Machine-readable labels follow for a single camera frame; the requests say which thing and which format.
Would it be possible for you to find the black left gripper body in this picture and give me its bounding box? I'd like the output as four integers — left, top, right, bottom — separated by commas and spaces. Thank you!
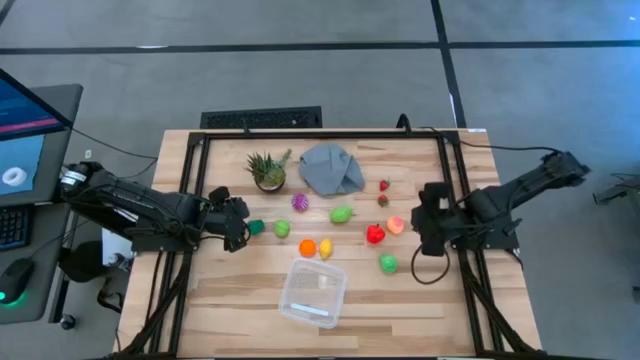
202, 186, 236, 240

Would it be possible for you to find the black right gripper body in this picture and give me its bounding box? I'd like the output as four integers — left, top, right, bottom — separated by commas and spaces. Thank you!
423, 182, 454, 241

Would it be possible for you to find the red toy bell pepper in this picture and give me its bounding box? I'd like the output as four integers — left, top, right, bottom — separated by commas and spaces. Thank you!
365, 223, 387, 246

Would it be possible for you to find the bright green toy fruit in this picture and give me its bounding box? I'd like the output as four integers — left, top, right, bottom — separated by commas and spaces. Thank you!
378, 253, 400, 275

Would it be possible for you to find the green oval toy fruit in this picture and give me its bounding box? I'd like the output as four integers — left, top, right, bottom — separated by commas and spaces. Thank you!
328, 205, 357, 225

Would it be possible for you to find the clear plastic tupperware container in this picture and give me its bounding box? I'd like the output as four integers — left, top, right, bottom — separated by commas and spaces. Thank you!
278, 256, 349, 330

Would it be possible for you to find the grey cloth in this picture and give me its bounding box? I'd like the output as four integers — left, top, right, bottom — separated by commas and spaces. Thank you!
298, 143, 367, 197

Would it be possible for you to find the small potted succulent plant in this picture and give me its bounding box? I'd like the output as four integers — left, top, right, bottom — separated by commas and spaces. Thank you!
244, 148, 294, 194

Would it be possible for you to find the black floor vent grille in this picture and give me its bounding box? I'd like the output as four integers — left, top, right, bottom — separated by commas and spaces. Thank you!
199, 105, 324, 130

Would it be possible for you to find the white paper sheet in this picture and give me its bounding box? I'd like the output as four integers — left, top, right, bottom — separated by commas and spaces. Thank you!
101, 227, 135, 267

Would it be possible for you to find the black rounded bag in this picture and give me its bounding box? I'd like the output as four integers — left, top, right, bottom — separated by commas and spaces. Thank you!
58, 239, 107, 284

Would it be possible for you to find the grey desk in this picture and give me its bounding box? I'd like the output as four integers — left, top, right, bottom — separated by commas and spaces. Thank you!
0, 83, 85, 326

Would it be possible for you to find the black floor stand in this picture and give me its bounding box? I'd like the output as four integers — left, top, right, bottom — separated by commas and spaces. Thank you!
592, 172, 640, 206

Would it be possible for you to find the black keyboard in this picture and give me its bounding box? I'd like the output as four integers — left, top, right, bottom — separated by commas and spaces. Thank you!
0, 204, 32, 252

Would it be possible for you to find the black computer mouse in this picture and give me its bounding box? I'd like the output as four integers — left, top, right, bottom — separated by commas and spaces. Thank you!
0, 257, 36, 305

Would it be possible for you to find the computer monitor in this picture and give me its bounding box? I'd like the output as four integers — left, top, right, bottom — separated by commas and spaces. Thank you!
0, 67, 75, 199

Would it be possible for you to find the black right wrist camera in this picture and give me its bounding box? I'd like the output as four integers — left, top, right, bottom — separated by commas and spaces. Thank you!
421, 238, 447, 258

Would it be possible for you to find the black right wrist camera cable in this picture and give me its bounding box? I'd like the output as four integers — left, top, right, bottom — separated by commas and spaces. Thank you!
410, 243, 452, 286

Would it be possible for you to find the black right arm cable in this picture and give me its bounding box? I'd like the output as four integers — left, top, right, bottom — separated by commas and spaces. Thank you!
396, 113, 564, 154

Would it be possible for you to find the black aluminium table frame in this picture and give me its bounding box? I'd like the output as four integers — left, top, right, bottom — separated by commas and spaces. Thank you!
112, 128, 546, 359

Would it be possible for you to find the thin black floor cable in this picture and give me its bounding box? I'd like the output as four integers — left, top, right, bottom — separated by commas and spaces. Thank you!
69, 126, 160, 162

